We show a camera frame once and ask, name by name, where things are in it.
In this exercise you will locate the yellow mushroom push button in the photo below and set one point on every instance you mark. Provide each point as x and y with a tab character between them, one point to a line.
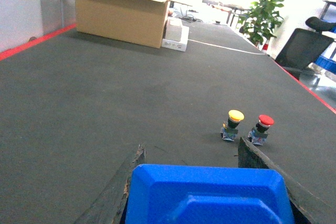
229	129

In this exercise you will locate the green potted plant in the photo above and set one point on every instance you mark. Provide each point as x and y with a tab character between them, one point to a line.
260	22

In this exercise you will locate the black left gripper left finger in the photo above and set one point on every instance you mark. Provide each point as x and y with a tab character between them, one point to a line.
111	204

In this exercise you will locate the large cardboard box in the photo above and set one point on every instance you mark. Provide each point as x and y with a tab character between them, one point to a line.
139	22

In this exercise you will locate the black office chair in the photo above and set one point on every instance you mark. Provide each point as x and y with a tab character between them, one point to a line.
305	46

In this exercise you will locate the blue plastic block part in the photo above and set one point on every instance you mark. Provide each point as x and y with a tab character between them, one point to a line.
194	194

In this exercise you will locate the small white box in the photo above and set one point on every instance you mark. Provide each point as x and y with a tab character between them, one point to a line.
174	29

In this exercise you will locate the white flat box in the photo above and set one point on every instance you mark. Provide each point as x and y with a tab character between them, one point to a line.
177	45

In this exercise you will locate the red mushroom push button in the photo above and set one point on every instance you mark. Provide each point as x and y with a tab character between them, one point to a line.
258	134

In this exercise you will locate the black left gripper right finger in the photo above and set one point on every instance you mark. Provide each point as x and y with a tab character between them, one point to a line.
306	207

